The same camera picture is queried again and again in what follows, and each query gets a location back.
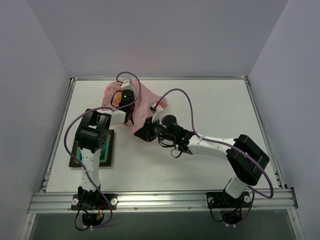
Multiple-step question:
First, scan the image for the orange fake fruit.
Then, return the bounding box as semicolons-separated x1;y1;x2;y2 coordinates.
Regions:
113;92;122;105

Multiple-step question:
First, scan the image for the pink plastic bag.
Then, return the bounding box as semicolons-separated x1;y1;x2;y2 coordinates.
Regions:
101;81;161;134

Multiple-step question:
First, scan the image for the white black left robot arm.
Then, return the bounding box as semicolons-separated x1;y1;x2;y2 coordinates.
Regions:
72;89;141;201

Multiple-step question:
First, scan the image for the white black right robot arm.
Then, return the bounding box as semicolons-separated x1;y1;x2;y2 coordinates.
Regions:
134;115;271;199

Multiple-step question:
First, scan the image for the green square ceramic plate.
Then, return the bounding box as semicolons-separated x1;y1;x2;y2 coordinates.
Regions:
71;129;115;167

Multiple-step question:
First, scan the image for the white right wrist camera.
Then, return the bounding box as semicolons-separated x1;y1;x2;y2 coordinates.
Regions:
150;103;163;123

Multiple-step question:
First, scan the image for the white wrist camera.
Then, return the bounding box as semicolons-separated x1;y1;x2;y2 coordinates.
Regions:
121;77;134;91
150;103;163;123

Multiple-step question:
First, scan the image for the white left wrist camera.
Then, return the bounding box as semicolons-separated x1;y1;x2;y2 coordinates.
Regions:
121;77;134;91

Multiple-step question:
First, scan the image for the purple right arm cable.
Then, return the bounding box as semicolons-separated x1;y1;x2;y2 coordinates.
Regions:
156;88;275;223

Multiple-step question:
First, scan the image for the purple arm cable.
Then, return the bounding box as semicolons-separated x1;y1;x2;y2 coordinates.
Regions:
156;88;275;223
63;71;144;230

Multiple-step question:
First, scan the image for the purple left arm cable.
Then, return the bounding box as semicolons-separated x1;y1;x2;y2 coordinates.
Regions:
63;71;144;230

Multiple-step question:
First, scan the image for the aluminium front rail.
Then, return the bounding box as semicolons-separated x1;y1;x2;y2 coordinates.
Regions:
27;189;298;214

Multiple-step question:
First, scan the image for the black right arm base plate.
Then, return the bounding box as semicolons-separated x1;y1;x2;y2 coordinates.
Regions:
206;191;251;209

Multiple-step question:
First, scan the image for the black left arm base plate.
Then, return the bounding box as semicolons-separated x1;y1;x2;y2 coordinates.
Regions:
70;192;118;211

